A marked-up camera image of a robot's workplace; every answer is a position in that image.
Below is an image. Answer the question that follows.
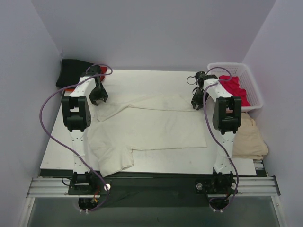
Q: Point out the magenta crumpled t-shirt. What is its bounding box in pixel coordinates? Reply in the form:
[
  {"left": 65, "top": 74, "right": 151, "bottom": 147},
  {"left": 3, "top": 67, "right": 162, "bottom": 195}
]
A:
[{"left": 219, "top": 75, "right": 250, "bottom": 107}]

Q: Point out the white plastic basket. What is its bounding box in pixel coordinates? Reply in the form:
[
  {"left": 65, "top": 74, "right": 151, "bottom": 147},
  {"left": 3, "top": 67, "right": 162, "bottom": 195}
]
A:
[{"left": 207, "top": 62, "right": 263, "bottom": 112}]

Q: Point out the black folded t-shirt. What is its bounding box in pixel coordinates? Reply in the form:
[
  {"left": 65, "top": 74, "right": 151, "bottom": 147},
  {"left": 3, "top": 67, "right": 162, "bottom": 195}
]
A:
[{"left": 56, "top": 59, "right": 93, "bottom": 88}]

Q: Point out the orange folded t-shirt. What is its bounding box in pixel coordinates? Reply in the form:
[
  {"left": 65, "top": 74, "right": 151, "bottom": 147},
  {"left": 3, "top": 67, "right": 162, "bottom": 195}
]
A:
[{"left": 65, "top": 88, "right": 75, "bottom": 92}]

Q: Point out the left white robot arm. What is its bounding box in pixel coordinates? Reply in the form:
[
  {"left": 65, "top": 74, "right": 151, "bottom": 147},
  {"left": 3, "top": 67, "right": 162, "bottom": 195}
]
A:
[{"left": 61, "top": 65, "right": 108, "bottom": 195}]

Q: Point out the aluminium mounting rail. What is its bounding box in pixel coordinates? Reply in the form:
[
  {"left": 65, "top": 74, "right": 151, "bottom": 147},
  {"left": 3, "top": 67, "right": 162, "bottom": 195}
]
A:
[{"left": 27, "top": 177, "right": 280, "bottom": 198}]

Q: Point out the cream white t-shirt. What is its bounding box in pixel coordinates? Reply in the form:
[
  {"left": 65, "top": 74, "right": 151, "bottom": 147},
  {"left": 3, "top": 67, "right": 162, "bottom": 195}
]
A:
[{"left": 88, "top": 94, "right": 207, "bottom": 176}]

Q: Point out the red folded t-shirt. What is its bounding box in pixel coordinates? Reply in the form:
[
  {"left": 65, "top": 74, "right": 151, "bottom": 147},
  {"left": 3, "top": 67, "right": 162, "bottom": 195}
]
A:
[{"left": 100, "top": 67, "right": 107, "bottom": 82}]

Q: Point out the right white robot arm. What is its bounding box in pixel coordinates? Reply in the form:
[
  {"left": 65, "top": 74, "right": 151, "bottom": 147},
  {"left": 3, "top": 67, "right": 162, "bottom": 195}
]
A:
[{"left": 191, "top": 71, "right": 242, "bottom": 175}]

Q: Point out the beige folded cloth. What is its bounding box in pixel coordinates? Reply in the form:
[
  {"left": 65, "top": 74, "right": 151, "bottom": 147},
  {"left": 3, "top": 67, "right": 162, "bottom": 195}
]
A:
[{"left": 232, "top": 113, "right": 268, "bottom": 160}]

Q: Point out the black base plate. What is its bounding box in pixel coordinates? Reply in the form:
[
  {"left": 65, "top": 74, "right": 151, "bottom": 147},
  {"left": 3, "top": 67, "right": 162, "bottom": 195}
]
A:
[{"left": 68, "top": 174, "right": 237, "bottom": 210}]

